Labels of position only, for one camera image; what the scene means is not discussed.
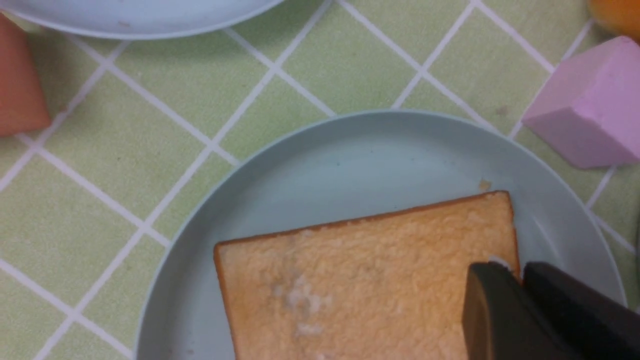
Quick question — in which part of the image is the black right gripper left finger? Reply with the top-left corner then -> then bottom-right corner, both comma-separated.
462,262 -> 581,360

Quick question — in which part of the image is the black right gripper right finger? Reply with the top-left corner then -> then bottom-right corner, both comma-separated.
523,262 -> 640,360

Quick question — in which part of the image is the toast slice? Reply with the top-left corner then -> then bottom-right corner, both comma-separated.
214,191 -> 520,360

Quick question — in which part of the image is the pink lilac cube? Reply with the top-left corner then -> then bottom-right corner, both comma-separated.
521,36 -> 640,169

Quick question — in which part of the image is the teal empty centre plate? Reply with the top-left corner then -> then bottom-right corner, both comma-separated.
132,110 -> 628,360

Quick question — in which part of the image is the orange mandarin fruit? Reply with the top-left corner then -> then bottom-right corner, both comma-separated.
587,0 -> 640,43

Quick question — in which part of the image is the light blue bread plate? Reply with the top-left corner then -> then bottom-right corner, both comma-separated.
0,0 -> 279,40

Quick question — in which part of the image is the salmon pink cube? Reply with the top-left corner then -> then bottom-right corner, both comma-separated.
0,14 -> 52,137

